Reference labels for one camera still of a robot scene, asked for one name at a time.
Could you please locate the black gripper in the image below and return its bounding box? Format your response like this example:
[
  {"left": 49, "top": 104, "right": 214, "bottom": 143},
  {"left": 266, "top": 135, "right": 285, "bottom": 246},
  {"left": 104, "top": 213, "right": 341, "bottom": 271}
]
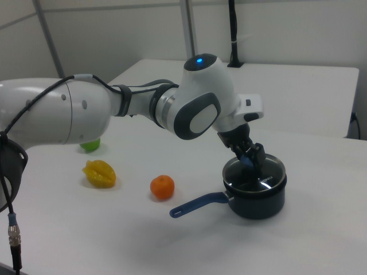
[{"left": 217, "top": 122, "right": 266, "bottom": 172}]

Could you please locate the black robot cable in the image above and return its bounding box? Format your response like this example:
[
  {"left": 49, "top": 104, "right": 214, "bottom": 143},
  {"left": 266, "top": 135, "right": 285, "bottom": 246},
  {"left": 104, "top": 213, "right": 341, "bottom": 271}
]
[{"left": 0, "top": 73, "right": 135, "bottom": 272}]

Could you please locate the green toy apple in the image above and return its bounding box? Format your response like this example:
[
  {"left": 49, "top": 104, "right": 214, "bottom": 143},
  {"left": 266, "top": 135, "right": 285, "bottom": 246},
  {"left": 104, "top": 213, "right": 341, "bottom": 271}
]
[{"left": 79, "top": 137, "right": 101, "bottom": 152}]

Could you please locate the black camera stand pole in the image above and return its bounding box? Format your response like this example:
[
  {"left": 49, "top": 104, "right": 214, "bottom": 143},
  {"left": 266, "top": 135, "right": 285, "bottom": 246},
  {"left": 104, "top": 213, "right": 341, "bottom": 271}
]
[{"left": 227, "top": 0, "right": 245, "bottom": 68}]

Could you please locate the black power cable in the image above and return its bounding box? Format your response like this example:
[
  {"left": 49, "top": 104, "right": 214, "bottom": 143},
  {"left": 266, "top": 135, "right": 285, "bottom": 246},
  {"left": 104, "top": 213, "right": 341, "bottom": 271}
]
[{"left": 350, "top": 112, "right": 361, "bottom": 140}]

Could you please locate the dark saucepan with blue handle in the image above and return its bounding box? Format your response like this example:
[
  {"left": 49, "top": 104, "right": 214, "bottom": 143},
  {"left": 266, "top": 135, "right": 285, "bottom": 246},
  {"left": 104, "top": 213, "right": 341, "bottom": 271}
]
[{"left": 169, "top": 160, "right": 288, "bottom": 221}]

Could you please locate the orange toy mandarin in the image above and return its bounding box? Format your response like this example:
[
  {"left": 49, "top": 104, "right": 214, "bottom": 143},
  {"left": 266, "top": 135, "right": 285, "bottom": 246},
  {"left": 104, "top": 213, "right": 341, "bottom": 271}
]
[{"left": 150, "top": 175, "right": 175, "bottom": 201}]

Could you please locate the yellow toy starfruit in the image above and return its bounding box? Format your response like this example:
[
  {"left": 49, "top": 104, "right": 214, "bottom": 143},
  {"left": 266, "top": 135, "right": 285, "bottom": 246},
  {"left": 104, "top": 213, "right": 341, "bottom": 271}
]
[{"left": 81, "top": 159, "right": 117, "bottom": 188}]

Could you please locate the glass lid with blue knob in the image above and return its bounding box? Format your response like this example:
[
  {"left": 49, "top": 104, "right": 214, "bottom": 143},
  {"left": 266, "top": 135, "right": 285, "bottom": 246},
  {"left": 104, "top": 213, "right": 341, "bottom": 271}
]
[{"left": 222, "top": 154, "right": 287, "bottom": 192}]

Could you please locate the aluminium wall post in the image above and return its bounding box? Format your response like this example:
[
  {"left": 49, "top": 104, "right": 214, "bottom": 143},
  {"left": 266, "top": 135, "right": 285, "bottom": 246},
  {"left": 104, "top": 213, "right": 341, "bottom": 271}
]
[
  {"left": 32, "top": 0, "right": 65, "bottom": 78},
  {"left": 180, "top": 0, "right": 199, "bottom": 61}
]

